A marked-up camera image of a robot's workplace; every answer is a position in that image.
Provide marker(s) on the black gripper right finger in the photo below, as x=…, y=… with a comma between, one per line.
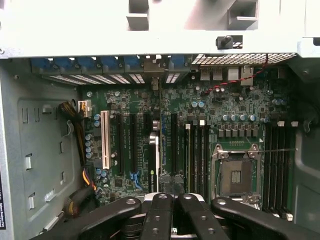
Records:
x=200, y=217

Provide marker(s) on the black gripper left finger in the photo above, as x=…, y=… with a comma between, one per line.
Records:
x=158, y=217

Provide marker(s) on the black RAM slot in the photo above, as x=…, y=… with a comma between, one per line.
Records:
x=268, y=170
x=185, y=175
x=201, y=160
x=289, y=170
x=275, y=170
x=194, y=160
x=282, y=170
x=207, y=160

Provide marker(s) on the metal socket cover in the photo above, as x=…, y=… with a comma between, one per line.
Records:
x=247, y=200

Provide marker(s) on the CPU socket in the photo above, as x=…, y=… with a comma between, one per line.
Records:
x=236, y=172

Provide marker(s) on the blue expansion slot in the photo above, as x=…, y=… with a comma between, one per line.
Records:
x=164, y=140

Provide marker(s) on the thin metal locking lever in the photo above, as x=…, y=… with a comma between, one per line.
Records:
x=280, y=150
x=249, y=141

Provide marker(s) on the white expansion slot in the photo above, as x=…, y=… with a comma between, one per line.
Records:
x=106, y=140

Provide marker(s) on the short black expansion slot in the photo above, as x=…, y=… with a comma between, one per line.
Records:
x=146, y=121

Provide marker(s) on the green Dell motherboard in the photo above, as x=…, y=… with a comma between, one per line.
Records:
x=225, y=105

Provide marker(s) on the white power connector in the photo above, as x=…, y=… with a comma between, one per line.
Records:
x=83, y=108

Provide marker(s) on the blue slot cover clip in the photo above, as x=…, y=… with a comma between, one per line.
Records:
x=86, y=65
x=131, y=65
x=63, y=65
x=176, y=63
x=41, y=66
x=108, y=65

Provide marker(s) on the black rubber stud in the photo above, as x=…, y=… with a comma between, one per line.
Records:
x=223, y=42

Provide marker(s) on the open black PC case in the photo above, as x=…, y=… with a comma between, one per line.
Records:
x=75, y=45

